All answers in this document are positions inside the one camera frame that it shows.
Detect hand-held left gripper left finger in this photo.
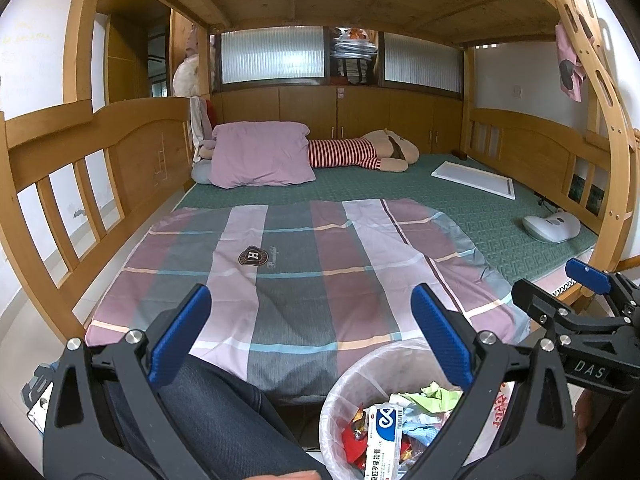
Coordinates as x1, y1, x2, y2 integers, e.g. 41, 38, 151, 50
42, 284, 212, 480

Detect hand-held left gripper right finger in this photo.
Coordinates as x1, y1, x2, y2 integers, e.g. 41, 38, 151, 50
411, 284, 576, 480

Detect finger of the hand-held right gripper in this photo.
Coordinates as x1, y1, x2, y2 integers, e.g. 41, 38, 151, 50
566, 258, 640, 313
511, 279, 626, 337

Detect light green wrapper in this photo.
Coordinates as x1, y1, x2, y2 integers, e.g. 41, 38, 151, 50
422, 381, 463, 413

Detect white trash bin with litter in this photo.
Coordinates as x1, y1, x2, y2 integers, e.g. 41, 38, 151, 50
320, 338, 513, 480

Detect white and blue medicine box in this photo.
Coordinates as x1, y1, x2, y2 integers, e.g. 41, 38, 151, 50
364, 406, 403, 480

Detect red wrapper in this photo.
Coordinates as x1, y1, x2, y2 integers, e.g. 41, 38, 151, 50
342, 407, 371, 466

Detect white mesh waste bin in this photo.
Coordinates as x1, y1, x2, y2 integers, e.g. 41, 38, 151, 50
320, 338, 506, 480

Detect person's right forearm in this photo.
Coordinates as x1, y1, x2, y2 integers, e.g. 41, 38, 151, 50
574, 390, 606, 453

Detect white massager device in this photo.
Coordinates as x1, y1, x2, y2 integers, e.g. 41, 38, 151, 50
522, 211, 582, 244

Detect person's leg in jeans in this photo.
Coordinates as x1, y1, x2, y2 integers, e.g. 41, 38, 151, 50
107, 355, 331, 480

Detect green bed mat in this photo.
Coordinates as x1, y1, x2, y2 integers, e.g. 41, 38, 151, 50
175, 152, 598, 286

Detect plaid blanket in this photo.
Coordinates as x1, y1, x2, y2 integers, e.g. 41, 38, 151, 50
85, 197, 531, 396

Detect white flat board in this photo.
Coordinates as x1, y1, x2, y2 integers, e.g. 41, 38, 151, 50
432, 161, 516, 202

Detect grey plastic object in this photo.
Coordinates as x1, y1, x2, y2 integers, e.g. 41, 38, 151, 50
27, 367, 56, 428

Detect curved wooden ladder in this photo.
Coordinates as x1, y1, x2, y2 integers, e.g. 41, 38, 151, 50
542, 0, 640, 306

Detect grey blue cushion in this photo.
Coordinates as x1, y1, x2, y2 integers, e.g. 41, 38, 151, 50
191, 157, 217, 184

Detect purple pillow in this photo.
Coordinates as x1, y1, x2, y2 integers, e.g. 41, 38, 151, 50
210, 121, 317, 189

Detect striped plush toy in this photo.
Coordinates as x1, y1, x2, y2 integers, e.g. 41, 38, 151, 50
306, 130, 421, 173

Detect pink hanging cloth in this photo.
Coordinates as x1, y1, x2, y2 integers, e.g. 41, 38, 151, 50
555, 22, 587, 102

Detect grey white garment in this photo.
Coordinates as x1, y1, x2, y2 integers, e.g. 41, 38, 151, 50
189, 96, 215, 148

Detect white fluffy plush toy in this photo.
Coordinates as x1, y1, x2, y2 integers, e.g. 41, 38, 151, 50
172, 55, 201, 97

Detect wooden cabinets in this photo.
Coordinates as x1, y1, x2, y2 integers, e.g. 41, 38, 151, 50
212, 85, 463, 156

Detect frosted window panel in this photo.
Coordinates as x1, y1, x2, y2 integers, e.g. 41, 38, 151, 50
382, 35, 463, 95
220, 27, 326, 85

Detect striped tote bag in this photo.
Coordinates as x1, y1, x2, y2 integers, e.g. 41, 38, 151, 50
334, 57, 373, 86

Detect wooden wardrobe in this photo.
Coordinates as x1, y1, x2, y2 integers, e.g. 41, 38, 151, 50
95, 0, 173, 106

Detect stack of plastic packs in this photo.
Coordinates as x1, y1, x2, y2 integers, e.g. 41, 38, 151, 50
331, 27, 378, 58

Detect wooden bunk bed frame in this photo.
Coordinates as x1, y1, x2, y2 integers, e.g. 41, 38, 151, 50
0, 0, 640, 341

